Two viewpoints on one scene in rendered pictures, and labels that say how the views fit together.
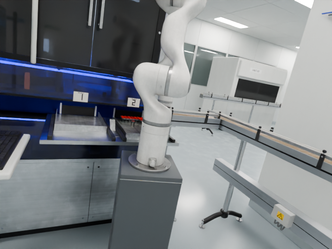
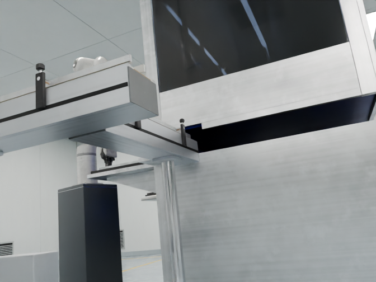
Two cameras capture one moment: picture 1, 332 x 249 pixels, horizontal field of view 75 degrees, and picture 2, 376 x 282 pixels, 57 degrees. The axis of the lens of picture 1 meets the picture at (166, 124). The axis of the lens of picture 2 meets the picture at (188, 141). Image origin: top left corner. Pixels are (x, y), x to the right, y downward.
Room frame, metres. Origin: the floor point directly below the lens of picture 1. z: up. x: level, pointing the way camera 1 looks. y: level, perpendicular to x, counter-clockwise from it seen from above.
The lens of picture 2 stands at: (2.87, -0.85, 0.58)
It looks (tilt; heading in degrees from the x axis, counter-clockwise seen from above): 13 degrees up; 139
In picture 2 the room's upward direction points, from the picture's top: 6 degrees counter-clockwise
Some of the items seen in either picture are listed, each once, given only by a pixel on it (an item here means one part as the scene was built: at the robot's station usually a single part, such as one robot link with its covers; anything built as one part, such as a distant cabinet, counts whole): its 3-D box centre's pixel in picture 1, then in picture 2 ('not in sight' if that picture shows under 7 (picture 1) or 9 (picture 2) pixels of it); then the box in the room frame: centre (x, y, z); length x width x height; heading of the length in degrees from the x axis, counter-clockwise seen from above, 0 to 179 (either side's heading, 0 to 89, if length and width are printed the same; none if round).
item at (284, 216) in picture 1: (282, 215); not in sight; (1.26, -0.86, 0.50); 0.12 x 0.05 x 0.09; 27
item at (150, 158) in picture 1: (152, 143); (87, 171); (0.89, 0.04, 0.95); 0.19 x 0.19 x 0.18
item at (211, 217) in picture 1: (223, 217); not in sight; (1.76, -0.67, 0.07); 0.50 x 0.08 x 0.14; 117
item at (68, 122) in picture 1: (79, 119); not in sight; (1.23, 0.51, 0.90); 0.34 x 0.26 x 0.04; 27
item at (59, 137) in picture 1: (110, 129); (159, 175); (1.24, 0.33, 0.87); 0.70 x 0.48 x 0.02; 117
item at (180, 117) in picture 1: (185, 116); (147, 132); (1.86, -0.16, 0.92); 0.69 x 0.15 x 0.16; 117
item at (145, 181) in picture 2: not in sight; (136, 186); (1.35, 0.10, 0.79); 0.34 x 0.03 x 0.13; 27
